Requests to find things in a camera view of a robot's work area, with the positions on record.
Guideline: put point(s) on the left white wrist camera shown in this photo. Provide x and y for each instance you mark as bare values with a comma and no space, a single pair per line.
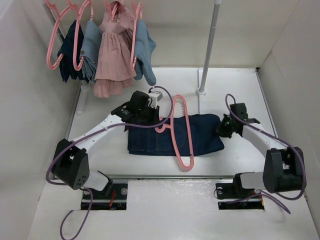
154,96

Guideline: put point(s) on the light blue hanging jeans left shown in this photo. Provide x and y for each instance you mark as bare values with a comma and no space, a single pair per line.
90,50

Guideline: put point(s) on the grey rack pole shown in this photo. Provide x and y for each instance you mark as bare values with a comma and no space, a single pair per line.
51,15
212,30

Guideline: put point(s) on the light blue hanging jeans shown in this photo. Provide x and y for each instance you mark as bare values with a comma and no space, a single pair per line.
143,49
90,50

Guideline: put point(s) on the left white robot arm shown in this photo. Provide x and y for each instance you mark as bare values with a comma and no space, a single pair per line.
71,158

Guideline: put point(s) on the dark blue hanging garment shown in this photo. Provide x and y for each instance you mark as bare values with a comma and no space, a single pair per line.
66,66

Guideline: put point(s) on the pink hanging dress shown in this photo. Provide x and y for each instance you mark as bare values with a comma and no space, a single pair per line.
114,71

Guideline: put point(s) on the pink hanger with light jeans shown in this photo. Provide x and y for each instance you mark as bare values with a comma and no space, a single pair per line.
137,8

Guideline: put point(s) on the left grey rack pole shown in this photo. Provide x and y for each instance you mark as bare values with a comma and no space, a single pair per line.
51,15

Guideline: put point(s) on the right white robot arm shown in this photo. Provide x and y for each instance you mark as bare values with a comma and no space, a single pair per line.
283,171

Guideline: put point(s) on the right white rack foot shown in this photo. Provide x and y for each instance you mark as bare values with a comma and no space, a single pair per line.
201,95

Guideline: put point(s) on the dark blue jeans trousers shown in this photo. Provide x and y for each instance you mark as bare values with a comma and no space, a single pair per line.
205,140

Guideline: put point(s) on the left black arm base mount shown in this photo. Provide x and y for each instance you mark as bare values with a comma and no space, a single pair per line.
116,200

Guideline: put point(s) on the light blue hanging jeans right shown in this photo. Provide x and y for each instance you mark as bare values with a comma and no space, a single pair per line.
143,49

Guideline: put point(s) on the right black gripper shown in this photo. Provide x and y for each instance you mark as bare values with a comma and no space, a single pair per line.
219,129

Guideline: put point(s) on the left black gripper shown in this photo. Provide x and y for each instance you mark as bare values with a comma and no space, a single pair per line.
154,119

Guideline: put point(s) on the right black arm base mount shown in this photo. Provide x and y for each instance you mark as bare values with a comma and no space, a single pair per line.
230,198

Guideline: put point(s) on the pink hanger with dress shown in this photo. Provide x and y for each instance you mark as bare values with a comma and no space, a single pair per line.
115,12

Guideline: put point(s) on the right grey rack pole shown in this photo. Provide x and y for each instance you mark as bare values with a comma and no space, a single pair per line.
212,30

